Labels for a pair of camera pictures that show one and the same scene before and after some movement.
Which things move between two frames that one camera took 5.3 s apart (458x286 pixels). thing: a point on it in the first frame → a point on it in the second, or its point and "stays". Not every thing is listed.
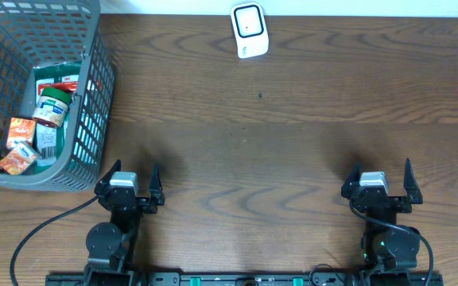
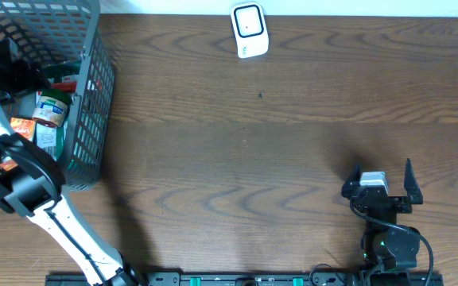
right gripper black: x=403 y=204 stays
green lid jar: x=52 y=108 stays
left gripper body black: x=149 y=208 → x=10 y=80
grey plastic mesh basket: x=11 y=36 stays
